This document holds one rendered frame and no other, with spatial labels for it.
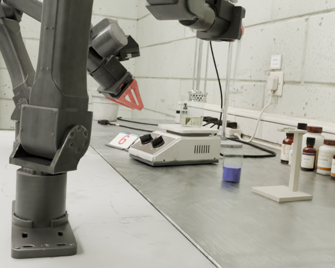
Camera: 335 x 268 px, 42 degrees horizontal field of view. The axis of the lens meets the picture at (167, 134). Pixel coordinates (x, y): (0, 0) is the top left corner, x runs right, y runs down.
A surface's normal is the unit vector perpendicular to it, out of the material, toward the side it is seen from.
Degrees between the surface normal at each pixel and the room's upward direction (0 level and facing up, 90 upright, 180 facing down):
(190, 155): 90
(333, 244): 0
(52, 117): 86
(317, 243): 0
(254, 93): 90
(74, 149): 90
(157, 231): 0
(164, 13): 155
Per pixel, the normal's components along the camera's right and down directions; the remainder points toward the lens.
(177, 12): -0.29, 0.93
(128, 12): 0.33, 0.13
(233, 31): -0.62, -0.01
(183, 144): 0.53, 0.13
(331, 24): -0.94, -0.03
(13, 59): -0.41, 0.05
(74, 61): 0.81, 0.07
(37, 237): 0.07, -0.99
